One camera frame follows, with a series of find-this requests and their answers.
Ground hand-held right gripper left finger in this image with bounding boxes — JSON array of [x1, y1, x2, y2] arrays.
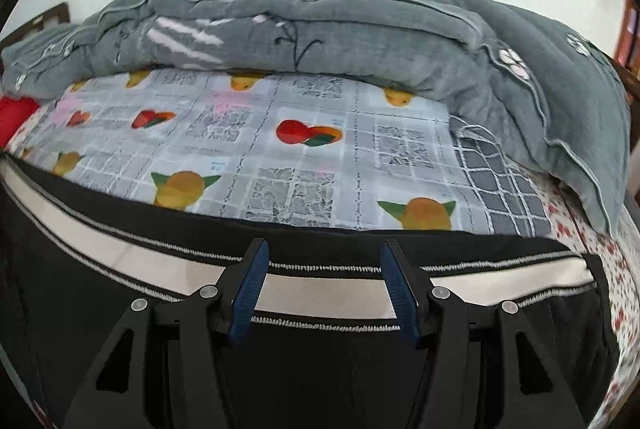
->
[[62, 238, 271, 429]]

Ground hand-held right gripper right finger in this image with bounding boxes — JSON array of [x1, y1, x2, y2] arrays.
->
[[379, 239, 586, 429]]

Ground black pants with white stripe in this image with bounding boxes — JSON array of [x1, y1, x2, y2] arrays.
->
[[0, 154, 621, 429]]

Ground fruit-print plastic sheet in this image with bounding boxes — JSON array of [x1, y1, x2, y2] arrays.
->
[[10, 68, 558, 242]]

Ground floral bed sheet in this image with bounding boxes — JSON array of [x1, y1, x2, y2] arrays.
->
[[2, 101, 640, 429]]

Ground grey flower-print quilt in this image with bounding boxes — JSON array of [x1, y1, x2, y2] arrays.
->
[[0, 0, 632, 237]]

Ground red pillow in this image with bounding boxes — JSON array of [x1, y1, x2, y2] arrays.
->
[[0, 95, 40, 148]]

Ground brown wooden door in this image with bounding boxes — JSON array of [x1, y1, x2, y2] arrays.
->
[[614, 0, 640, 70]]

